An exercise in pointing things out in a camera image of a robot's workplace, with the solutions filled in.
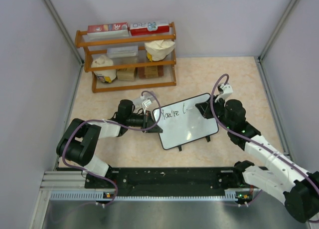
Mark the red white foil box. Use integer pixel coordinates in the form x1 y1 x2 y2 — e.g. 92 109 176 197
87 22 129 39

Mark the white bag lower left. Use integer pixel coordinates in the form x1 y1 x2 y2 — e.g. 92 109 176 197
91 54 117 84

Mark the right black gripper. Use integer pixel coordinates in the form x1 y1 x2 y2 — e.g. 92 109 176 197
196 94 233 130

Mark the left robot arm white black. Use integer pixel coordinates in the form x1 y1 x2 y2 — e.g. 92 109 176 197
56 99 163 188

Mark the clear plastic box on shelf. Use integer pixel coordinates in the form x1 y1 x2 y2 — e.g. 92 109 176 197
107 45 139 58

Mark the tan cardboard box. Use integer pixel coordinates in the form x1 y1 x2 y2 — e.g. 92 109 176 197
117 67 137 81

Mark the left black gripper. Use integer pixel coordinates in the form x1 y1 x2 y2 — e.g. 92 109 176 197
127 110 162 133

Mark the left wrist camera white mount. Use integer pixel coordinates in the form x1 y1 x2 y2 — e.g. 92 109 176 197
141 96 154 111

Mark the aluminium rail frame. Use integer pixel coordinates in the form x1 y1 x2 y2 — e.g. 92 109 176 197
40 171 87 190

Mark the cream paper bag upper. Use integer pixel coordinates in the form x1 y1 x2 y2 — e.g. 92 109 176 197
144 39 175 62

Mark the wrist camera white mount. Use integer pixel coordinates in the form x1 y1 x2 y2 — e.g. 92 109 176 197
141 96 154 111
215 83 233 102

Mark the brown cardboard box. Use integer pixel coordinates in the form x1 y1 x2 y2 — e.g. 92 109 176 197
138 65 164 79

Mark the wooden three tier shelf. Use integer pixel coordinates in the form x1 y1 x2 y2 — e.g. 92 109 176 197
74 22 177 93

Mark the red white wrap box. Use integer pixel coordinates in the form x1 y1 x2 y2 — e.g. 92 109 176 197
129 20 170 36

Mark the black framed whiteboard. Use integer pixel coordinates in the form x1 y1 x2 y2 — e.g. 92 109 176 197
152 93 219 150

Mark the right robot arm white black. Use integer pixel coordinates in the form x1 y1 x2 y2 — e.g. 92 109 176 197
195 98 319 224

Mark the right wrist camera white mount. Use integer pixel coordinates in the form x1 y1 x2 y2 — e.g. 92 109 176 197
215 83 233 102

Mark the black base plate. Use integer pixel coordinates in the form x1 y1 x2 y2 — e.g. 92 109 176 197
84 167 253 197

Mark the grey slotted cable duct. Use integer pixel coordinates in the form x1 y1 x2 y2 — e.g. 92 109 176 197
49 188 252 202

